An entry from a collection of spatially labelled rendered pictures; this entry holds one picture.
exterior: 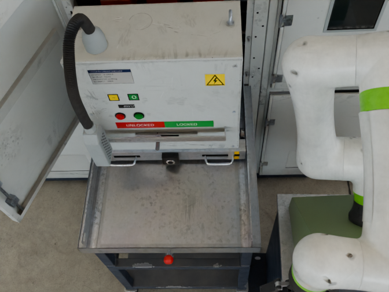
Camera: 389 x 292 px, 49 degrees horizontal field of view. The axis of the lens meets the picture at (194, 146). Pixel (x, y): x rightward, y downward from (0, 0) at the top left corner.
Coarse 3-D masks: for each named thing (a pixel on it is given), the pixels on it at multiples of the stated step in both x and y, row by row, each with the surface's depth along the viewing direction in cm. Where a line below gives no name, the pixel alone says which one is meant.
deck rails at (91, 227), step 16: (240, 112) 169; (240, 160) 158; (96, 176) 157; (240, 176) 155; (96, 192) 155; (240, 192) 152; (96, 208) 152; (240, 208) 149; (96, 224) 149; (240, 224) 146; (80, 240) 140; (96, 240) 146
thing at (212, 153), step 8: (240, 144) 153; (112, 152) 155; (120, 152) 155; (128, 152) 154; (136, 152) 154; (144, 152) 154; (152, 152) 154; (160, 152) 154; (168, 152) 154; (176, 152) 154; (184, 152) 154; (192, 152) 153; (200, 152) 153; (208, 152) 153; (216, 152) 153; (224, 152) 153; (240, 152) 153
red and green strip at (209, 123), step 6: (120, 126) 142; (126, 126) 142; (132, 126) 142; (138, 126) 142; (144, 126) 142; (150, 126) 141; (156, 126) 141; (162, 126) 141; (168, 126) 141; (174, 126) 141; (180, 126) 141; (186, 126) 141; (192, 126) 141; (198, 126) 141; (204, 126) 141; (210, 126) 141
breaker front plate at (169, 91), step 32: (96, 64) 116; (128, 64) 116; (160, 64) 115; (192, 64) 115; (224, 64) 115; (96, 96) 128; (160, 96) 127; (192, 96) 127; (224, 96) 127; (128, 128) 143; (160, 128) 142; (192, 128) 142; (224, 128) 141
